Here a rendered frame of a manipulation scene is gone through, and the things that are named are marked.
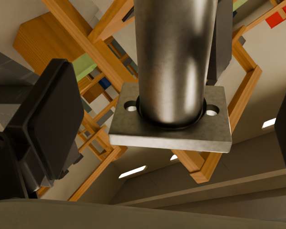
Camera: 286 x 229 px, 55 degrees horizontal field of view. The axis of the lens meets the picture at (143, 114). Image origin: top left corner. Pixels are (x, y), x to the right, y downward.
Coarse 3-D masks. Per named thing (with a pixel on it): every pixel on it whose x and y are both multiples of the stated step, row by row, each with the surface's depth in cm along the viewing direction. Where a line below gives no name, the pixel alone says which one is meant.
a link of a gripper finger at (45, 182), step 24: (48, 72) 10; (72, 72) 11; (48, 96) 9; (72, 96) 11; (24, 120) 8; (48, 120) 9; (72, 120) 11; (24, 144) 9; (48, 144) 9; (72, 144) 11; (24, 168) 8; (48, 168) 10
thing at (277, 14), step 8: (240, 0) 510; (272, 0) 478; (280, 0) 510; (272, 8) 483; (280, 8) 479; (264, 16) 496; (272, 16) 498; (280, 16) 492; (256, 24) 514; (272, 24) 505; (240, 40) 571
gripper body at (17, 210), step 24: (0, 216) 6; (24, 216) 6; (48, 216) 6; (72, 216) 5; (96, 216) 5; (120, 216) 5; (144, 216) 5; (168, 216) 5; (192, 216) 5; (216, 216) 6
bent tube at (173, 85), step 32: (160, 0) 9; (192, 0) 9; (160, 32) 9; (192, 32) 9; (160, 64) 10; (192, 64) 10; (128, 96) 14; (160, 96) 11; (192, 96) 11; (224, 96) 14; (128, 128) 13; (160, 128) 12; (192, 128) 12; (224, 128) 12
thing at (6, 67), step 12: (0, 60) 20; (12, 60) 21; (0, 72) 20; (12, 72) 20; (24, 72) 21; (0, 84) 21; (12, 84) 21; (24, 84) 21; (0, 96) 20; (12, 96) 20; (24, 96) 20; (0, 108) 20; (12, 108) 20; (0, 120) 21
